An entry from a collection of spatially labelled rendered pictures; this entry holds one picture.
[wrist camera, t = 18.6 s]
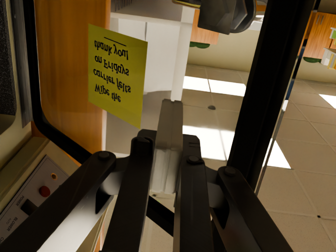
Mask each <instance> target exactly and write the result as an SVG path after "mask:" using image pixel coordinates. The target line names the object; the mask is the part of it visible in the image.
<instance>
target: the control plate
mask: <svg viewBox="0 0 336 252"><path fill-rule="evenodd" d="M52 173H54V174H56V175H57V180H52V178H51V174H52ZM69 177H70V176H69V175H68V174H67V173H66V172H65V171H64V170H63V169H62V168H60V167H59V166H58V165H57V164H56V163H55V162H54V161H53V160H52V159H51V158H50V157H49V156H48V155H45V156H44V157H43V159H42V160H41V161H40V163H39V164H38V165H37V167H36V168H35V169H34V170H33V172H32V173H31V174H30V176H29V177H28V178H27V179H26V181H25V182H24V183H23V185H22V186H21V187H20V189H19V190H18V191H17V192H16V194H15V195H14V196H13V198H12V199H11V200H10V201H9V203H8V204H7V205H6V207H5V208H4V209H3V211H2V212H1V213H0V244H1V243H2V242H3V241H4V240H5V239H6V238H7V237H8V236H9V235H10V234H11V233H12V232H13V231H14V230H15V229H16V228H17V227H18V226H19V225H20V224H21V223H22V222H23V221H24V220H26V219H27V218H28V217H29V215H27V214H26V213H25V212H24V211H22V210H21V207H22V205H23V204H24V203H25V201H26V200H27V199H29V200H30V201H31V202H32V203H33V204H35V205H36V206H37V207H39V206H40V205H41V204H42V203H43V202H44V201H45V200H46V199H47V198H48V197H49V196H50V195H51V194H52V193H53V192H54V191H55V190H56V189H57V188H58V187H59V186H60V185H61V184H63V183H64V182H65V181H66V180H67V179H68V178H69ZM42 186H46V187H48V188H49V190H50V195H49V196H48V197H43V196H41V194H40V192H39V189H40V187H42Z"/></svg>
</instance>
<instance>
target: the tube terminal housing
mask: <svg viewBox="0 0 336 252"><path fill-rule="evenodd" d="M5 2H6V11H7V20H8V30H9V39H10V48H11V57H12V66H13V76H14V85H15V94H16V103H17V109H16V114H15V115H7V114H0V171H1V170H2V169H3V168H4V167H5V166H6V165H7V164H8V163H9V162H10V161H11V159H12V158H13V157H14V156H15V155H16V154H17V153H18V152H19V151H20V150H21V149H22V148H23V147H24V146H25V145H26V143H27V142H28V141H29V140H30V139H31V138H32V137H31V135H32V128H31V122H29V123H28V124H27V125H26V126H25V127H24V128H22V119H21V109H20V100H19V90H18V80H17V71H16V61H15V52H14V42H13V32H12V23H11V13H10V4H9V0H5Z"/></svg>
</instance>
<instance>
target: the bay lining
mask: <svg viewBox="0 0 336 252"><path fill-rule="evenodd" d="M16 112H17V99H16V90H15V81H14V71H13V62H12V53H11V44H10V35H9V26H8V16H7V7H6V0H0V114H4V115H12V116H15V115H16Z"/></svg>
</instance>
